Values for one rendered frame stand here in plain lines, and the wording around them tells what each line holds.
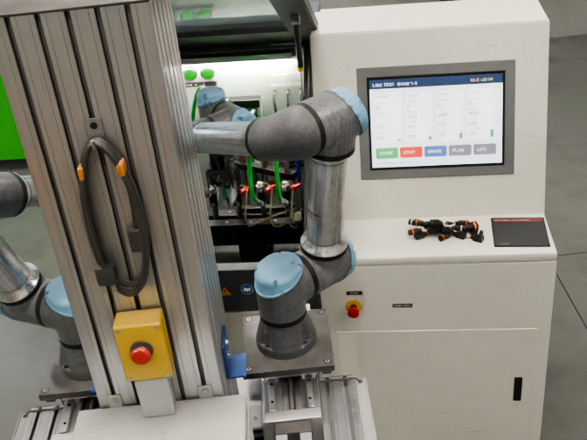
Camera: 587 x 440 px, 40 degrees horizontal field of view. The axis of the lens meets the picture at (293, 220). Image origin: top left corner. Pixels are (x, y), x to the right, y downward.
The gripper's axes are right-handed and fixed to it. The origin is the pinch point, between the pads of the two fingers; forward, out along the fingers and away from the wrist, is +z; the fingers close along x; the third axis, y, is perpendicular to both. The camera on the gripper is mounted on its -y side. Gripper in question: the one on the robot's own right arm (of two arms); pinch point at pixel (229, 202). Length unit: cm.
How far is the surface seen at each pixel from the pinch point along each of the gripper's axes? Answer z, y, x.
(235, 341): 54, -3, -6
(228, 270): 25.8, -3.2, -4.2
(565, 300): 121, -106, 123
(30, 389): 121, -52, -112
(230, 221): 22.7, -26.5, -6.8
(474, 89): -16, -34, 72
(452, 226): 20, -14, 64
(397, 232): 23, -16, 48
